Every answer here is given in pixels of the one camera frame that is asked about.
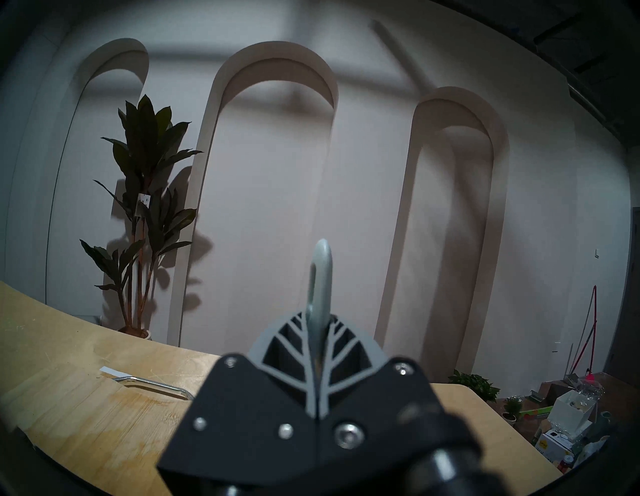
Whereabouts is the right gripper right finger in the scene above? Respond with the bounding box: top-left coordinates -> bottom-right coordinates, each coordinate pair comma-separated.
316,314 -> 483,476

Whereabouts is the bushy small potted plant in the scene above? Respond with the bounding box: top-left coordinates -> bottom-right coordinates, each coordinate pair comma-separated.
448,369 -> 501,403

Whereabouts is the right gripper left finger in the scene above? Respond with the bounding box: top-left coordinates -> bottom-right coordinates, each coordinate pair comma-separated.
157,310 -> 321,484

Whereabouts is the knife with pale blue handle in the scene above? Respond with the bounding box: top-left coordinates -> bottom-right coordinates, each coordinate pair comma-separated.
306,238 -> 333,372

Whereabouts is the tall potted leafy plant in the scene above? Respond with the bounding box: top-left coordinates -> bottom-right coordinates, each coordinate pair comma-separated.
80,94 -> 203,340

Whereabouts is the white and yellow carton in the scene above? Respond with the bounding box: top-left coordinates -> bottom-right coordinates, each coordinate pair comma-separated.
535,427 -> 576,463

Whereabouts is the tiny potted plant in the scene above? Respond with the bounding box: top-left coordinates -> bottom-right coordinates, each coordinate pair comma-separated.
501,396 -> 523,426

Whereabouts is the red-handled broom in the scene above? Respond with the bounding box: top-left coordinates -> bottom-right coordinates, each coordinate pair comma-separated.
565,285 -> 601,386

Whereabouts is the open white box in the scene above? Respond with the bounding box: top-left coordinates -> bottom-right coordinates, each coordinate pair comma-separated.
548,390 -> 598,436

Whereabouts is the dark door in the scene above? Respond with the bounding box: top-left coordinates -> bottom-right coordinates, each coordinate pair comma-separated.
602,205 -> 640,391

